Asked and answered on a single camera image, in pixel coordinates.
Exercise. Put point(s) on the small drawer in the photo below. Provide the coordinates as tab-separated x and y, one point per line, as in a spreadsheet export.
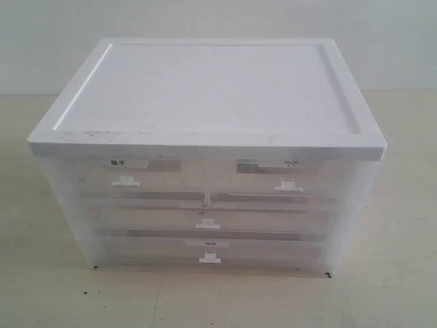
265	177
152	179

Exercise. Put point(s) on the top right small drawer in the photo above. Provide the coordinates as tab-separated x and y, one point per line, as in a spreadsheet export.
265	177

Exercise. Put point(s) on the translucent plastic drawer cabinet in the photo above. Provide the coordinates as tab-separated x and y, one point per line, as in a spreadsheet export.
206	101

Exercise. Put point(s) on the top left small drawer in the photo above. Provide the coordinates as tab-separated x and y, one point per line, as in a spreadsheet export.
152	179

